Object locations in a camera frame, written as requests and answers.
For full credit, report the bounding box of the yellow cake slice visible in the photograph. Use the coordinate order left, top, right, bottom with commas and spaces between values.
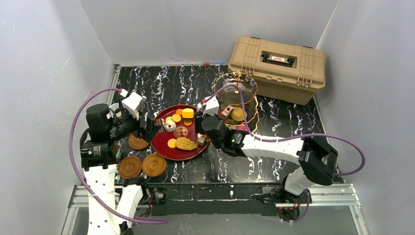
182, 108, 194, 119

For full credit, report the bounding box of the pink frosted donut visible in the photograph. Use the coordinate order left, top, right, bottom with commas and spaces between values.
236, 126, 248, 132

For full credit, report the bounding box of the orange muffin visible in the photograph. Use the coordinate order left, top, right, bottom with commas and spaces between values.
231, 107, 246, 122

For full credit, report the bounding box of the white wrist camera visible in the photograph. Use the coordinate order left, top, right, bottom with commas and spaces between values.
121, 92, 146, 120
196, 96, 220, 116

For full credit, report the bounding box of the wooden coaster upper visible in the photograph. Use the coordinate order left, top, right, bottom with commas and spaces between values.
128, 134, 149, 150

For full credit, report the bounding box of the small decorated white cake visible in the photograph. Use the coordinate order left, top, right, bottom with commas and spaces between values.
197, 134, 208, 146

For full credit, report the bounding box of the round yellow biscuit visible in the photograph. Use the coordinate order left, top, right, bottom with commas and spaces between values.
172, 114, 182, 123

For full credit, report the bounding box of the dark red round tray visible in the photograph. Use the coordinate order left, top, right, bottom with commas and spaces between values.
151, 104, 209, 161

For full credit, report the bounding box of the large flat brown cookie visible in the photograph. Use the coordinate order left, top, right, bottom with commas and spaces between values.
176, 137, 198, 151

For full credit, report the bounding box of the tan plastic toolbox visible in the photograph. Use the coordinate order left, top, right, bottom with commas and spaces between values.
228, 36, 326, 105

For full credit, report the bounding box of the wooden coaster middle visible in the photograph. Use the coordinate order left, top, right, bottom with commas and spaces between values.
142, 153, 166, 177

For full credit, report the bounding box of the chocolate layered cake slice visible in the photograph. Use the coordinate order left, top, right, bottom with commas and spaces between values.
154, 118, 166, 133

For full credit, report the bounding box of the wooden coaster lower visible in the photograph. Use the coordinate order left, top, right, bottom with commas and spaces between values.
117, 155, 142, 179

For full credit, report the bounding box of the three-tier glass cake stand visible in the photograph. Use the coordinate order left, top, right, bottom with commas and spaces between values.
214, 70, 259, 132

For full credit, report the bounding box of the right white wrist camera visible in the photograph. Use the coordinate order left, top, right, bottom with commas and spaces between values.
196, 96, 220, 116

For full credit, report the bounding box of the white cream puff with cherry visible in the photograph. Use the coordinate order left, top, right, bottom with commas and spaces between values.
164, 120, 177, 132

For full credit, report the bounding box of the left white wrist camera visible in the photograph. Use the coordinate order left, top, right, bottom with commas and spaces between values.
121, 92, 146, 120

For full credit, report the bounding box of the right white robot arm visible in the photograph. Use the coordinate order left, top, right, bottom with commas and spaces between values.
195, 114, 338, 197

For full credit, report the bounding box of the wooden coaster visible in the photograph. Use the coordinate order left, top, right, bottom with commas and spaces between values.
128, 134, 149, 150
117, 155, 142, 179
142, 153, 166, 177

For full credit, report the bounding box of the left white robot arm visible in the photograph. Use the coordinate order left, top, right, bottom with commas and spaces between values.
80, 104, 161, 235

